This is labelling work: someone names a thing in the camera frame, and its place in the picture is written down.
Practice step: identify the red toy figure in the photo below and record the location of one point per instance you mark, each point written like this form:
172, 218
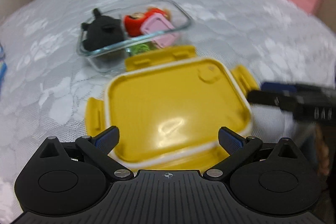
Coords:
134, 23

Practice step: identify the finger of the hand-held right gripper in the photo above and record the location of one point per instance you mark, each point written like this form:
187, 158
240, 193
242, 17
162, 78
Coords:
262, 98
275, 86

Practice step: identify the pink and green toy block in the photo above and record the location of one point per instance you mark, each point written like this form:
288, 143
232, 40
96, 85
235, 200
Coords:
157, 27

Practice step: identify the black plush toy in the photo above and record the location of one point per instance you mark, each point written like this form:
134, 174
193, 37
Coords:
102, 32

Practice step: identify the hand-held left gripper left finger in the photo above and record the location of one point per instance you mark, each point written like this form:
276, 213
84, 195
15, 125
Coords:
106, 138

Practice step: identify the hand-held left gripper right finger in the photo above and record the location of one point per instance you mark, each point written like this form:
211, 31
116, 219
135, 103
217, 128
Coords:
231, 141

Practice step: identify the clear glass food container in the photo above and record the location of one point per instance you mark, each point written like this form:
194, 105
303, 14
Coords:
105, 49

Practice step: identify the person's right hand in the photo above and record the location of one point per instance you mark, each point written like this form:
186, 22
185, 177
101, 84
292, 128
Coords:
323, 153

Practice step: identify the yellow container lid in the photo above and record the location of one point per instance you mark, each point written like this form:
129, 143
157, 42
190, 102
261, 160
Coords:
173, 113

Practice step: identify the blue-rimmed box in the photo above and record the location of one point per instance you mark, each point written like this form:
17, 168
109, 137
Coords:
2, 66

